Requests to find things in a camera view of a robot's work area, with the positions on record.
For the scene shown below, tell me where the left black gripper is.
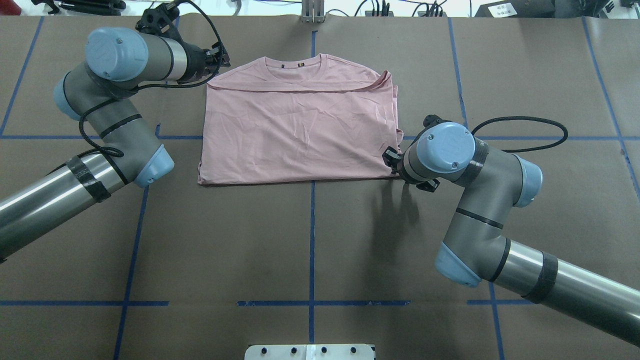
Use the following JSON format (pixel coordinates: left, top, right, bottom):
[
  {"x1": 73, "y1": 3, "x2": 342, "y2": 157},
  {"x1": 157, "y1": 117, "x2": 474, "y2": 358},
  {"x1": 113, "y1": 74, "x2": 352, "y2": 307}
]
[{"x1": 182, "y1": 42, "x2": 231, "y2": 84}]

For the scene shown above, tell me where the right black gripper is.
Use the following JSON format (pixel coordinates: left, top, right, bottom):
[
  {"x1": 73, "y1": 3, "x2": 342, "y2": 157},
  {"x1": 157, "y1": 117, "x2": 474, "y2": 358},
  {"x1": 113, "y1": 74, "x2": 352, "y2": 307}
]
[{"x1": 382, "y1": 142, "x2": 441, "y2": 193}]

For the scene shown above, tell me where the pink Snoopy t-shirt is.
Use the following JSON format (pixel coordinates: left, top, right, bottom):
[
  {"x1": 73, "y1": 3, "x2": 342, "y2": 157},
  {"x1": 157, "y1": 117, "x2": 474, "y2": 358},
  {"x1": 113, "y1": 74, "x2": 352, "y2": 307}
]
[{"x1": 198, "y1": 54, "x2": 403, "y2": 186}]

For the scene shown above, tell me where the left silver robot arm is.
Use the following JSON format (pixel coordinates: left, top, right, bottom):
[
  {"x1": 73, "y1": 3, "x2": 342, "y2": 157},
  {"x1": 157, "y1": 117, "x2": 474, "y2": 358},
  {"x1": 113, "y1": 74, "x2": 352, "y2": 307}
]
[{"x1": 0, "y1": 23, "x2": 230, "y2": 262}]

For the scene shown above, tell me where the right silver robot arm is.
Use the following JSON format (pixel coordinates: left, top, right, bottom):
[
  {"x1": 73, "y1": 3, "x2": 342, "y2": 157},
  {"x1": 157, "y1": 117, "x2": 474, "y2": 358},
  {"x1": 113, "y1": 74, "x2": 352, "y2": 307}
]
[{"x1": 381, "y1": 116, "x2": 639, "y2": 346}]

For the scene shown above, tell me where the black folded tripod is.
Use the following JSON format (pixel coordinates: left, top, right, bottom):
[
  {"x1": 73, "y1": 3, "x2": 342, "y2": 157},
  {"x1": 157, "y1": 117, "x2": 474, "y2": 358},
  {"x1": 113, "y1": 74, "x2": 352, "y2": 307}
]
[{"x1": 30, "y1": 0, "x2": 127, "y2": 16}]

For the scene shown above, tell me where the black box with label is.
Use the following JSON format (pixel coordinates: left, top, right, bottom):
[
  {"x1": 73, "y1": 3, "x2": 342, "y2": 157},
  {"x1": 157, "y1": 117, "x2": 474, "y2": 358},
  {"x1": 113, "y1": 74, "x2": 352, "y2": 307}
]
[{"x1": 473, "y1": 0, "x2": 563, "y2": 18}]

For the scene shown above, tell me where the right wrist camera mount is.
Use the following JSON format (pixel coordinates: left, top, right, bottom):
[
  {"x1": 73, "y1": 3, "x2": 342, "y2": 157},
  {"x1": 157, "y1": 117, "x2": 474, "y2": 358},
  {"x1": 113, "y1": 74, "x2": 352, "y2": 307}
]
[{"x1": 422, "y1": 114, "x2": 448, "y2": 130}]

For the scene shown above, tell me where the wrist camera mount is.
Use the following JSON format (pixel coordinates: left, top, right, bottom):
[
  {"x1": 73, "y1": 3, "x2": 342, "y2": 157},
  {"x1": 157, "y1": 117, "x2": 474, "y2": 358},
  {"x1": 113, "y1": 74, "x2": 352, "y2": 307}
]
[
  {"x1": 134, "y1": 1, "x2": 182, "y2": 42},
  {"x1": 422, "y1": 114, "x2": 448, "y2": 130}
]

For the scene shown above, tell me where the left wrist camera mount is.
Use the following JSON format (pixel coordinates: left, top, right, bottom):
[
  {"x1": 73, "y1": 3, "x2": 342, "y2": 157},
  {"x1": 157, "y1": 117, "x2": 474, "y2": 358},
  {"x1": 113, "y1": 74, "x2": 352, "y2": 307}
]
[{"x1": 134, "y1": 1, "x2": 182, "y2": 42}]

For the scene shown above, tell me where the aluminium frame post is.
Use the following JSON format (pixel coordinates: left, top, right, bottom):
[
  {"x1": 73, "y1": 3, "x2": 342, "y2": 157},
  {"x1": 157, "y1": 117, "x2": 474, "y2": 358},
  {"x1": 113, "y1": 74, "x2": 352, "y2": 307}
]
[{"x1": 300, "y1": 0, "x2": 326, "y2": 24}]

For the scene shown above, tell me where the left black braided cable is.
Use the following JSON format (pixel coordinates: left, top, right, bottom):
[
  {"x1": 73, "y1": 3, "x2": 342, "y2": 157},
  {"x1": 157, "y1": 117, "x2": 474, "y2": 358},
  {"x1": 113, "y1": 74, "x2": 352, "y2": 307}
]
[{"x1": 77, "y1": 0, "x2": 227, "y2": 173}]

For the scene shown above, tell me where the black braided cable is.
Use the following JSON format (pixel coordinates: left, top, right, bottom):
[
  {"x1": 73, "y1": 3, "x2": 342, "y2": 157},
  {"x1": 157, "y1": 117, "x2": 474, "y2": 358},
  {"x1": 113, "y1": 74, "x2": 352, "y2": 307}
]
[
  {"x1": 77, "y1": 0, "x2": 227, "y2": 173},
  {"x1": 470, "y1": 116, "x2": 569, "y2": 154}
]

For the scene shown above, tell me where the right black braided cable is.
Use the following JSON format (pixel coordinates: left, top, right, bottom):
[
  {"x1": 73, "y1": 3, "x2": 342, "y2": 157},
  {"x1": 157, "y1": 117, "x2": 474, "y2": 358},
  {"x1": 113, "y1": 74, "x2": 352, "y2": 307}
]
[{"x1": 470, "y1": 116, "x2": 569, "y2": 154}]

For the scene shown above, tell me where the white pedestal column base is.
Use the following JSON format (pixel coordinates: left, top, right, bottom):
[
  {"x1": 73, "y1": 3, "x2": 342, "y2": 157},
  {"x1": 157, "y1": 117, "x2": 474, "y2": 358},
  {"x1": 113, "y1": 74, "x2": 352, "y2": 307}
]
[{"x1": 244, "y1": 343, "x2": 377, "y2": 360}]

